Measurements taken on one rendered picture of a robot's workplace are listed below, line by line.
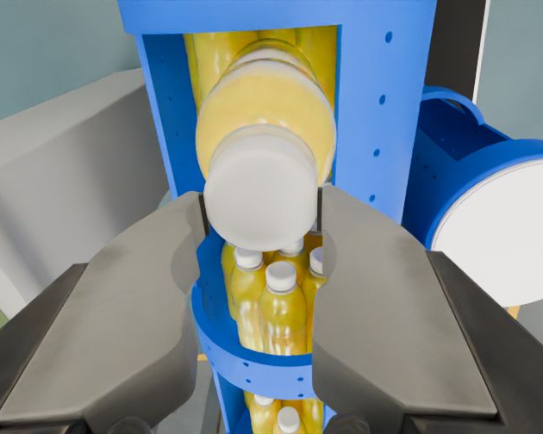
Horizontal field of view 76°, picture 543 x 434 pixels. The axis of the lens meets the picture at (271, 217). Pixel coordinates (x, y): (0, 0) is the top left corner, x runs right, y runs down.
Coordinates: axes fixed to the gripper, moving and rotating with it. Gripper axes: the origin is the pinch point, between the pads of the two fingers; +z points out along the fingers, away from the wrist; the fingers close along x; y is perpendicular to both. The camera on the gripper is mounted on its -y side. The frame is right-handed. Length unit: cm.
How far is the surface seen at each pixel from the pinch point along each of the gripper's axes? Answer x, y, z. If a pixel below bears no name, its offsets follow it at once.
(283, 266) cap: 0.3, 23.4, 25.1
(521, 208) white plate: 35, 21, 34
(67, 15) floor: -78, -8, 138
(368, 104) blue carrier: 7.3, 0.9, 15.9
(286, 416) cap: 0, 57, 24
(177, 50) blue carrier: -11.3, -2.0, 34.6
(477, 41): 68, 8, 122
